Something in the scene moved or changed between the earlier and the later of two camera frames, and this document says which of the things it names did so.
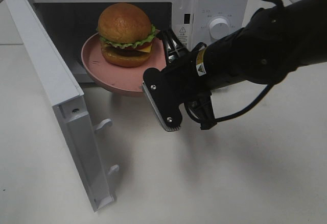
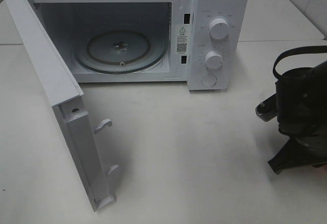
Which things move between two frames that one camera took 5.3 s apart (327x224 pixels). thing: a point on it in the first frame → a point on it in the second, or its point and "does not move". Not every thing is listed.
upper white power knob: (218, 28) does not move
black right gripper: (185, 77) → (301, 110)
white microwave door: (85, 140) does not move
